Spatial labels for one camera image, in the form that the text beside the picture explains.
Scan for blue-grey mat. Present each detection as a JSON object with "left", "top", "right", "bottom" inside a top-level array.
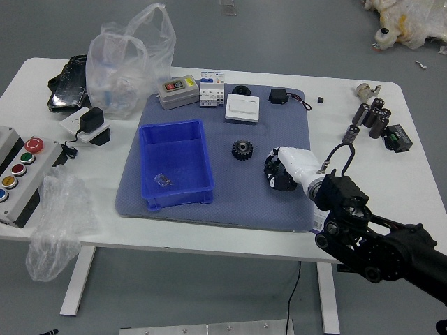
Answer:
[{"left": 115, "top": 82, "right": 317, "bottom": 234}]

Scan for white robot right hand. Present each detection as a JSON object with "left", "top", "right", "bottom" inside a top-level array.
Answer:
[{"left": 263, "top": 145, "right": 321, "bottom": 192}]

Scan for grey two-button switch box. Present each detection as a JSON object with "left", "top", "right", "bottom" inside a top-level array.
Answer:
[{"left": 156, "top": 75, "right": 200, "bottom": 111}]

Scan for black module with wires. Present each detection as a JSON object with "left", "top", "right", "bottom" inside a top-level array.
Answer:
[{"left": 268, "top": 88, "right": 314, "bottom": 112}]

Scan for purple white label card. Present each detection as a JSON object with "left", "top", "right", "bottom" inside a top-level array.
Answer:
[{"left": 312, "top": 205, "right": 328, "bottom": 234}]

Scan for white wall switch panel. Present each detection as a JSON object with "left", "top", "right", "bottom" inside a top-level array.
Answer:
[{"left": 224, "top": 93, "right": 262, "bottom": 124}]

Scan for white table leg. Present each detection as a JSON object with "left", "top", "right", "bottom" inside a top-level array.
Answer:
[
  {"left": 316, "top": 262, "right": 341, "bottom": 334},
  {"left": 59, "top": 246, "right": 96, "bottom": 317}
]

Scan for grey pushbutton control box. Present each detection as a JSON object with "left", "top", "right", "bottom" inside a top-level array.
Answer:
[{"left": 0, "top": 125, "right": 67, "bottom": 230}]

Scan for silver metal plate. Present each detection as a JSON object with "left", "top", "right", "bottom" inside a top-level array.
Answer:
[{"left": 118, "top": 319, "right": 295, "bottom": 335}]

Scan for white circuit breaker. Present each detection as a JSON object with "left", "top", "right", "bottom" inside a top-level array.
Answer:
[{"left": 198, "top": 69, "right": 226, "bottom": 109}]

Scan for black module green terminals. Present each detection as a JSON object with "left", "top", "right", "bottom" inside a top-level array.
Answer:
[{"left": 382, "top": 124, "right": 414, "bottom": 154}]

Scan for clear plastic piece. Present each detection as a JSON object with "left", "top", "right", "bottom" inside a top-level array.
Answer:
[{"left": 219, "top": 0, "right": 239, "bottom": 17}]

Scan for black block under socket panel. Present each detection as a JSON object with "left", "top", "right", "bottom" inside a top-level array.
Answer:
[{"left": 89, "top": 128, "right": 113, "bottom": 147}]

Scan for blue plastic box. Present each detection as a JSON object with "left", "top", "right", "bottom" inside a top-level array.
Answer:
[{"left": 138, "top": 119, "right": 216, "bottom": 212}]

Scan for big black gear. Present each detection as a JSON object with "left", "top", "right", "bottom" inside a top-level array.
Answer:
[{"left": 230, "top": 138, "right": 254, "bottom": 163}]

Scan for crumpled clear plastic bag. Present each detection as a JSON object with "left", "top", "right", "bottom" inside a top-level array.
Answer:
[{"left": 25, "top": 165, "right": 101, "bottom": 283}]

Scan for white socket panel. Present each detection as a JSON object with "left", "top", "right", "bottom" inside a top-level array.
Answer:
[{"left": 59, "top": 106, "right": 112, "bottom": 144}]

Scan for large clear plastic bag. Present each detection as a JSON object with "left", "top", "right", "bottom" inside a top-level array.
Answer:
[{"left": 85, "top": 3, "right": 177, "bottom": 120}]

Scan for black floor cable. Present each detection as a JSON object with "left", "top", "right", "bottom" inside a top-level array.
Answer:
[{"left": 286, "top": 260, "right": 302, "bottom": 335}]

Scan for black adapter cord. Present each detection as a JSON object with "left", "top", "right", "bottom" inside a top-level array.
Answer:
[{"left": 61, "top": 131, "right": 83, "bottom": 160}]

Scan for small clear screw bag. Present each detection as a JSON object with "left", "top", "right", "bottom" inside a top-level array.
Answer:
[{"left": 153, "top": 173, "right": 175, "bottom": 188}]

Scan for black plastic tray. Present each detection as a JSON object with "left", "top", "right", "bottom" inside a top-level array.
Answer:
[{"left": 47, "top": 54, "right": 90, "bottom": 113}]

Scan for plush toy in plastic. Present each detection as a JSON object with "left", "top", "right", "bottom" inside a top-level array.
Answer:
[{"left": 362, "top": 0, "right": 447, "bottom": 54}]

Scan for black power adapter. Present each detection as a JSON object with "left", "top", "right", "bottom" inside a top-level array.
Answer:
[{"left": 77, "top": 107, "right": 105, "bottom": 135}]

